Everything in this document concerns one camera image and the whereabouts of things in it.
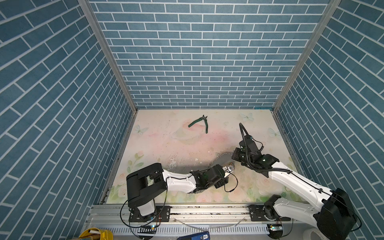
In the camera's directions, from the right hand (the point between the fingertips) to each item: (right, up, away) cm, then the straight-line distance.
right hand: (231, 150), depth 84 cm
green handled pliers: (-15, +20, +31) cm, 40 cm away
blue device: (-16, -34, -18) cm, 42 cm away
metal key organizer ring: (-6, -5, +9) cm, 12 cm away
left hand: (-3, -12, -1) cm, 13 cm away
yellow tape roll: (-62, -31, -21) cm, 72 cm away
